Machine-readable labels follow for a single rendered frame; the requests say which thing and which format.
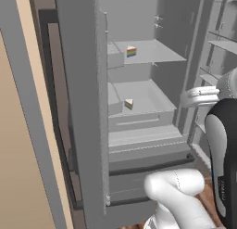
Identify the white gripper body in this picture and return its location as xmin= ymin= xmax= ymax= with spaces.
xmin=180 ymin=85 xmax=221 ymax=109

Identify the grey fridge crisper drawer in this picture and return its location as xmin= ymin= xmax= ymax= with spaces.
xmin=107 ymin=79 xmax=178 ymax=133

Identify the grey fridge shelf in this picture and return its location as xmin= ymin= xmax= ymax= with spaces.
xmin=107 ymin=39 xmax=188 ymax=67

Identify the grey fridge door with shelves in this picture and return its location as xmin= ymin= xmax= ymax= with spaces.
xmin=187 ymin=0 xmax=237 ymax=167

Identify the grey fridge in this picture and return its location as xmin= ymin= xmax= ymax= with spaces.
xmin=97 ymin=0 xmax=225 ymax=215

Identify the rainbow layered cake slice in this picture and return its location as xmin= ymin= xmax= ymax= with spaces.
xmin=126 ymin=45 xmax=138 ymax=58
xmin=124 ymin=98 xmax=134 ymax=111

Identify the grey freezer drawer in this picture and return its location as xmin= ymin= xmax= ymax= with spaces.
xmin=107 ymin=124 xmax=196 ymax=208

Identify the grey door bin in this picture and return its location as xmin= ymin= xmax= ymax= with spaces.
xmin=107 ymin=82 xmax=124 ymax=117

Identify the beige tall cabinet panel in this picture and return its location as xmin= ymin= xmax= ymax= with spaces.
xmin=0 ymin=0 xmax=76 ymax=229

